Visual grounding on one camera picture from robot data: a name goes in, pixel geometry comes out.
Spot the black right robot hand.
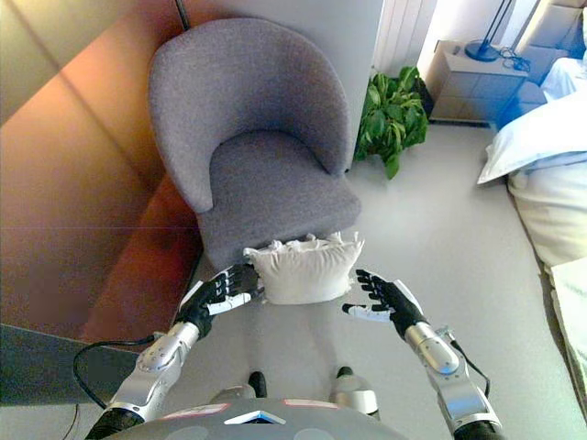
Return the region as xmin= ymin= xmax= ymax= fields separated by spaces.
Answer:
xmin=341 ymin=269 xmax=431 ymax=343

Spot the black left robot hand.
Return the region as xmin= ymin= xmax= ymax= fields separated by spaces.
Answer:
xmin=173 ymin=263 xmax=263 ymax=338

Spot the white ruffled pillow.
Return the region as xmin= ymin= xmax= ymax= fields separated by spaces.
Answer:
xmin=242 ymin=231 xmax=367 ymax=307

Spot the white bed pillow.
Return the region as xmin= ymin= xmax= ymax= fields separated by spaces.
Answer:
xmin=476 ymin=93 xmax=587 ymax=185

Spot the silver left robot leg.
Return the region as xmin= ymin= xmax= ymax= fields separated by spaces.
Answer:
xmin=215 ymin=370 xmax=268 ymax=407

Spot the silver robot leg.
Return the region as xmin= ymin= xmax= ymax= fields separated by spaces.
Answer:
xmin=215 ymin=370 xmax=268 ymax=407
xmin=330 ymin=365 xmax=381 ymax=421

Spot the silver right robot leg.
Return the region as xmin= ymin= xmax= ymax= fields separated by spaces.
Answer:
xmin=330 ymin=365 xmax=381 ymax=421

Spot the grey robot torso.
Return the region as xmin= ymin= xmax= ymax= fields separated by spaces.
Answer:
xmin=132 ymin=396 xmax=414 ymax=440

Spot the grey upholstered armchair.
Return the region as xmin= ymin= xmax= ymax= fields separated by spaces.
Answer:
xmin=148 ymin=16 xmax=362 ymax=271

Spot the green potted plant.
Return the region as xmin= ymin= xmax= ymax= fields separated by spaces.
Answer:
xmin=353 ymin=66 xmax=430 ymax=181

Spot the white bed with duvet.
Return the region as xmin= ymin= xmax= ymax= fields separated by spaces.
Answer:
xmin=476 ymin=57 xmax=587 ymax=400

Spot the beige bedside cabinet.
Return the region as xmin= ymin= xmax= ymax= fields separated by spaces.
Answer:
xmin=429 ymin=38 xmax=528 ymax=124

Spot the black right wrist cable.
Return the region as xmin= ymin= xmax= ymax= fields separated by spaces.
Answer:
xmin=435 ymin=324 xmax=491 ymax=404

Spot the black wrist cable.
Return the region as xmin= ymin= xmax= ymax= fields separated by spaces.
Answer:
xmin=435 ymin=324 xmax=491 ymax=404
xmin=72 ymin=333 xmax=161 ymax=410

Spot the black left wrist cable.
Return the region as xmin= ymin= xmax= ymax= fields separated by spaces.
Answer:
xmin=72 ymin=333 xmax=161 ymax=410

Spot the white wall radiator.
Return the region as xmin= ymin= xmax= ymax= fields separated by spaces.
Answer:
xmin=371 ymin=0 xmax=435 ymax=74

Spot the black cable on cabinet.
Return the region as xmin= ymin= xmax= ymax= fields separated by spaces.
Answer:
xmin=497 ymin=44 xmax=532 ymax=72

